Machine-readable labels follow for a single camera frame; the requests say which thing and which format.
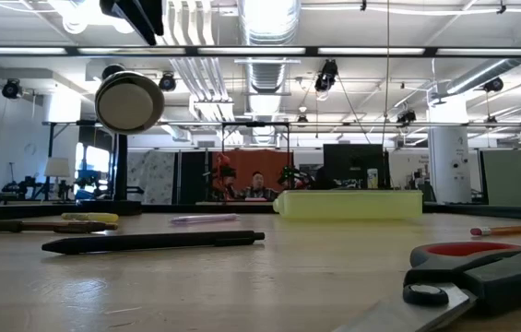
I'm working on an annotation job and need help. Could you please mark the yellow highlighter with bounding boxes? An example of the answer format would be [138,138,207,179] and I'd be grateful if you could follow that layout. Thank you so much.
[60,211,120,224]

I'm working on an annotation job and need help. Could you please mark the translucent purple pen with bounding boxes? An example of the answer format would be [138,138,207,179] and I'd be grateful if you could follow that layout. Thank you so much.
[169,212,241,226]

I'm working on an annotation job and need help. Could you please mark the black ballpoint pen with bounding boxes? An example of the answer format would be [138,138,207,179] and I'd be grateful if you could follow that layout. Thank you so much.
[41,230,266,255]

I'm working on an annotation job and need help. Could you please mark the dark brown pen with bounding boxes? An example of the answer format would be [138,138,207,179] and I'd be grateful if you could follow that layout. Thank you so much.
[0,219,119,234]

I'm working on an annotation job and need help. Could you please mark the orange pencil with pink eraser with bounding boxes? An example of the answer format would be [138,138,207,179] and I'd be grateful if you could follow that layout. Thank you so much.
[469,222,521,237]

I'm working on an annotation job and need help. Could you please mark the red and black scissors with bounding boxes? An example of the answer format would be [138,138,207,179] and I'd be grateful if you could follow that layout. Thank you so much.
[333,241,521,332]

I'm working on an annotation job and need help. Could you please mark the yellow-green translucent supply box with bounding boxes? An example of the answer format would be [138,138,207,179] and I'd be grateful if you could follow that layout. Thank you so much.
[272,188,425,220]

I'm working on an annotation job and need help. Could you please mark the black overhead light bar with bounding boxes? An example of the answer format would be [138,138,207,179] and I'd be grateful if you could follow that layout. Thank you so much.
[0,44,521,59]

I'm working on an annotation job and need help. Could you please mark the round white black-rimmed disc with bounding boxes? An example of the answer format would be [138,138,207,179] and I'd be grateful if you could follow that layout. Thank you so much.
[94,70,166,136]

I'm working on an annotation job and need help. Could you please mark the black stand with base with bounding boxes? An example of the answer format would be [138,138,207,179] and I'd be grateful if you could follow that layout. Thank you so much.
[74,133,144,217]

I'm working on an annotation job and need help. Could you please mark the grey patterned partition panel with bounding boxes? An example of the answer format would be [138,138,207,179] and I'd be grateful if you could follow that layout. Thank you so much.
[125,150,176,206]

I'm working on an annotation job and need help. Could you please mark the table lamp with white shade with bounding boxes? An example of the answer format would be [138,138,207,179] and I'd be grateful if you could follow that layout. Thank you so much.
[43,157,71,202]

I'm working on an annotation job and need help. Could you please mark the orange partition panel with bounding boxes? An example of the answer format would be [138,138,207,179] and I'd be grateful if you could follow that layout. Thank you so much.
[211,149,294,202]

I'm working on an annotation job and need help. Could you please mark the person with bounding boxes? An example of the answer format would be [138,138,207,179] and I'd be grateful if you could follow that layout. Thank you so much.
[241,171,279,203]

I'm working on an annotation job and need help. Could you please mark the black computer monitor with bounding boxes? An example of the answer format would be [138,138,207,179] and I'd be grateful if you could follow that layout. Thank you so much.
[323,143,391,190]

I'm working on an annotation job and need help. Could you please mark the white round column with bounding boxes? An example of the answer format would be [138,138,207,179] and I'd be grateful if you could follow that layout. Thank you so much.
[427,94,473,205]

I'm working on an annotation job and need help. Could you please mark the grey-green partition panel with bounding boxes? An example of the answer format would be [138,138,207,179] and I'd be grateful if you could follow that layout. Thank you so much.
[480,148,521,207]

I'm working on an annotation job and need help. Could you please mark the silver ventilation duct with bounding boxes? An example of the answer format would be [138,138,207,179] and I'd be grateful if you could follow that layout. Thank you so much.
[236,0,302,144]

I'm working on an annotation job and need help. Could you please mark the black background gantry frame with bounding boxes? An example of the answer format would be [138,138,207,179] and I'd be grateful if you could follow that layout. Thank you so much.
[220,121,291,204]

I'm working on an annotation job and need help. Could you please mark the black table edge rail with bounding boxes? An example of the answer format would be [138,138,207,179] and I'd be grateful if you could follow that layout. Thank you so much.
[0,201,521,223]

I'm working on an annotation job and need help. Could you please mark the thin hanging cable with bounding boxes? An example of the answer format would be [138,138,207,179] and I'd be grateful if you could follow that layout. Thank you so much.
[382,0,391,147]

